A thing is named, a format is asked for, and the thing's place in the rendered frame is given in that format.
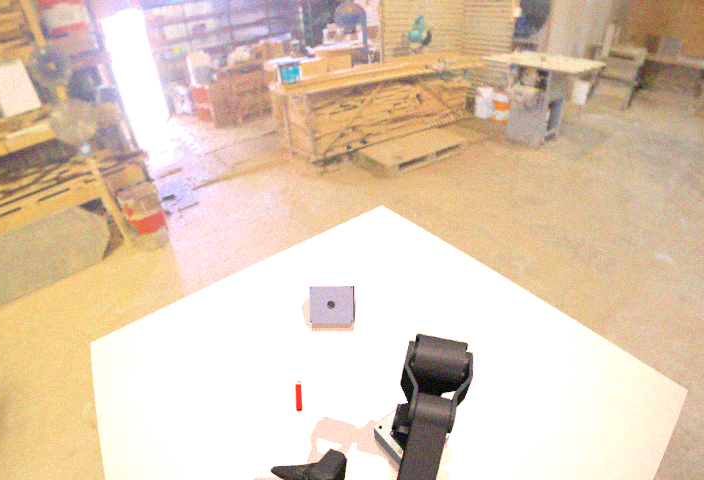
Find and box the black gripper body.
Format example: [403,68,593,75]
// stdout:
[309,448,348,480]

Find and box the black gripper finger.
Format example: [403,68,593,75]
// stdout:
[270,462,318,480]

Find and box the light grey sloped panel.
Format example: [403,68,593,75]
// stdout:
[309,286,356,324]

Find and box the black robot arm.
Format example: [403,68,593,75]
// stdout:
[389,333,474,480]

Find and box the red peg with white band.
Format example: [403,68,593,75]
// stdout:
[295,381,302,411]

